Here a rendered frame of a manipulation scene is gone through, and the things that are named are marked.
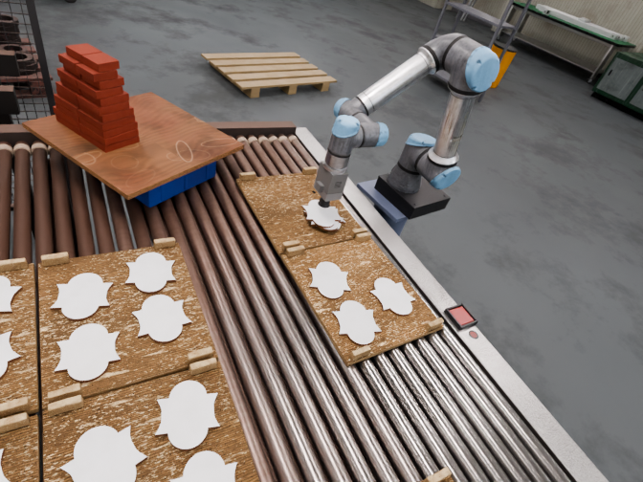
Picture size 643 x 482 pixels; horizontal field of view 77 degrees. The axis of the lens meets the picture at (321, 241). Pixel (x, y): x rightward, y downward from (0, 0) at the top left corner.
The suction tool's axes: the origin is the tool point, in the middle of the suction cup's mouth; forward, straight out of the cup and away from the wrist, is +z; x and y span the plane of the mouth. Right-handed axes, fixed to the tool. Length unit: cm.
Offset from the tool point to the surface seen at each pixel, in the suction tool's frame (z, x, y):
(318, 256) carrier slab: 7.1, -9.6, 16.7
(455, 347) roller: 9, 14, 60
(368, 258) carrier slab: 7.1, 7.1, 22.3
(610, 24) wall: -1, 1022, -458
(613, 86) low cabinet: 70, 820, -285
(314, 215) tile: 3.8, -3.4, 1.0
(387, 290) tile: 6.3, 4.2, 36.6
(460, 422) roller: 9, -1, 77
